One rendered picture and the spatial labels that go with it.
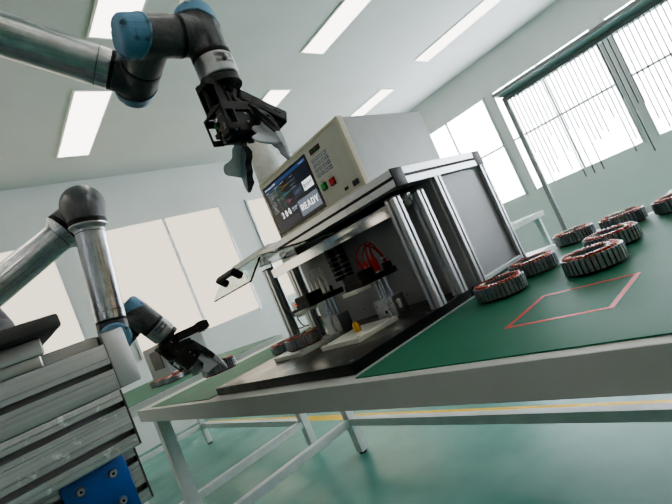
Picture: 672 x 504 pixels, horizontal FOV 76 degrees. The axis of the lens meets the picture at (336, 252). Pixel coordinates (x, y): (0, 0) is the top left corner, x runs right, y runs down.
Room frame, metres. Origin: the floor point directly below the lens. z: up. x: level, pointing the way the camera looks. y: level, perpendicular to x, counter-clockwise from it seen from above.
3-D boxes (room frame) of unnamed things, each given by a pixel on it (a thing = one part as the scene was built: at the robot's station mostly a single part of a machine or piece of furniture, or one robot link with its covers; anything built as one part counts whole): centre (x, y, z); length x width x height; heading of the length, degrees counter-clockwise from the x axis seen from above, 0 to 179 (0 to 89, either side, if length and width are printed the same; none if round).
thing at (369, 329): (1.10, 0.03, 0.78); 0.15 x 0.15 x 0.01; 42
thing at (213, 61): (0.79, 0.07, 1.37); 0.08 x 0.08 x 0.05
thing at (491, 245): (1.22, -0.41, 0.91); 0.28 x 0.03 x 0.32; 132
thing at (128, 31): (0.75, 0.16, 1.45); 0.11 x 0.11 x 0.08; 37
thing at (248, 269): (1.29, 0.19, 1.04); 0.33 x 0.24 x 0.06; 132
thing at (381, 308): (1.20, -0.08, 0.80); 0.07 x 0.05 x 0.06; 42
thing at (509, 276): (0.95, -0.30, 0.77); 0.11 x 0.11 x 0.04
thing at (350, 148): (1.40, -0.14, 1.22); 0.44 x 0.39 x 0.20; 42
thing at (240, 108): (0.79, 0.08, 1.29); 0.09 x 0.08 x 0.12; 135
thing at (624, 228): (0.96, -0.57, 0.77); 0.11 x 0.11 x 0.04
